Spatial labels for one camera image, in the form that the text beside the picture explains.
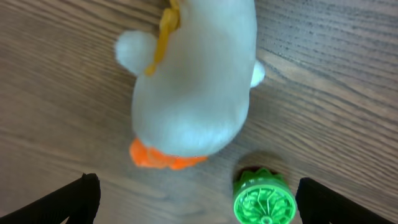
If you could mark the green round toy wheel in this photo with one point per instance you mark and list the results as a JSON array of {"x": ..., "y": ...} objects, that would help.
[{"x": 262, "y": 196}]

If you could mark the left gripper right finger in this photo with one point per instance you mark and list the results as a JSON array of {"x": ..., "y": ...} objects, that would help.
[{"x": 318, "y": 204}]

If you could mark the white plush duck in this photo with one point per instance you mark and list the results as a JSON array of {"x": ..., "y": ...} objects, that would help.
[{"x": 193, "y": 80}]

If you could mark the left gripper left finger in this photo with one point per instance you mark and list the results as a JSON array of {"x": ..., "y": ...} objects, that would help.
[{"x": 77, "y": 202}]

